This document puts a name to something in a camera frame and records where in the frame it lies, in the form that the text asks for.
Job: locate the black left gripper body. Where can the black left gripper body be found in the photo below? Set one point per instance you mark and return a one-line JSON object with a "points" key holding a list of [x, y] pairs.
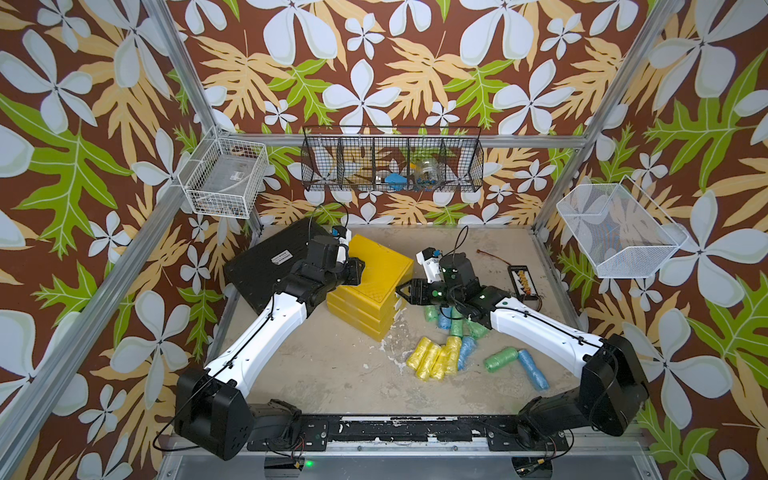
{"points": [[341, 274]]}

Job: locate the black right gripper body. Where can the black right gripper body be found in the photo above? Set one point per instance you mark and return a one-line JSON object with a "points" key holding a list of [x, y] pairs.
{"points": [[437, 294]]}

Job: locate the yellow plastic drawer cabinet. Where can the yellow plastic drawer cabinet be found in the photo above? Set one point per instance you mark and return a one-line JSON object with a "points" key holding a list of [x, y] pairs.
{"points": [[372, 306]]}

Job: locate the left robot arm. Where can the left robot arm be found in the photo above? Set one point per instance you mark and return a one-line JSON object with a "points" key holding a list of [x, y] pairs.
{"points": [[212, 410]]}

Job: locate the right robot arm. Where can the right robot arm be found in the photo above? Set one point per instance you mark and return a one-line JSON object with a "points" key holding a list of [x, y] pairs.
{"points": [[613, 385]]}

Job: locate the green trash bag roll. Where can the green trash bag roll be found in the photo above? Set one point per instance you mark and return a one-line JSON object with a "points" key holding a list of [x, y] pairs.
{"points": [[457, 327], [431, 313], [476, 330], [500, 359]]}

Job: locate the blue trash bag roll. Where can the blue trash bag roll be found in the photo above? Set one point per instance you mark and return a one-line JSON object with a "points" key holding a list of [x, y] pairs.
{"points": [[534, 374], [468, 347], [444, 322]]}

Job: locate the black plastic tool case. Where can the black plastic tool case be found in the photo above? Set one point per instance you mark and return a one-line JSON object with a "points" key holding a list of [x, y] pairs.
{"points": [[254, 271]]}

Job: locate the white mesh basket right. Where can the white mesh basket right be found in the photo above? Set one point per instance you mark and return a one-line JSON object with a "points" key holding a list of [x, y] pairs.
{"points": [[622, 231]]}

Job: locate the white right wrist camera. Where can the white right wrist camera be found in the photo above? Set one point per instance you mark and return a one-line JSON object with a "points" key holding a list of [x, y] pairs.
{"points": [[429, 259]]}

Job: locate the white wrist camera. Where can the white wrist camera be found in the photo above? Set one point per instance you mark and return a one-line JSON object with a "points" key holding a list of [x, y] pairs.
{"points": [[343, 236], [429, 259]]}

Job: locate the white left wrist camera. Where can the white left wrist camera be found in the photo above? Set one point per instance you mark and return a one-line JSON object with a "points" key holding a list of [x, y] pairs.
{"points": [[343, 236]]}

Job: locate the black wire basket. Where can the black wire basket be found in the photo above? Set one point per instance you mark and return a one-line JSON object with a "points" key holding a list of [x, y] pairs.
{"points": [[391, 159]]}

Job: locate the white wire basket left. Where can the white wire basket left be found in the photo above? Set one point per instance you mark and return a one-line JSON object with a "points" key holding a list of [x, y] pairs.
{"points": [[223, 175]]}

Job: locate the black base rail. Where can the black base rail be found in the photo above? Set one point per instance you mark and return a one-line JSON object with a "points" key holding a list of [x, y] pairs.
{"points": [[499, 433]]}

